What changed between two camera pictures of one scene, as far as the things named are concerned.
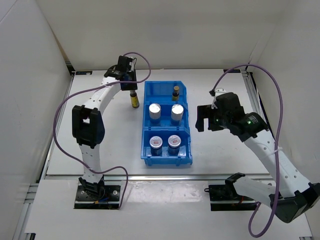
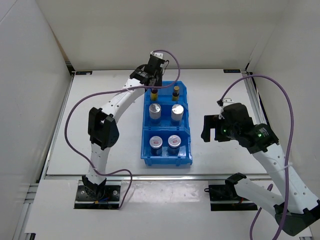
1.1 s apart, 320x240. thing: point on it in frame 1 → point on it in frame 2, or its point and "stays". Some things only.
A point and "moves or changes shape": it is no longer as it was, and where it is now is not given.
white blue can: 154,112 stays
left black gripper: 133,86 → 159,83
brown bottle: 175,96 stays
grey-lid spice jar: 156,144 stays
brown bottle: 135,101 moves or changes shape
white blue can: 176,114 stays
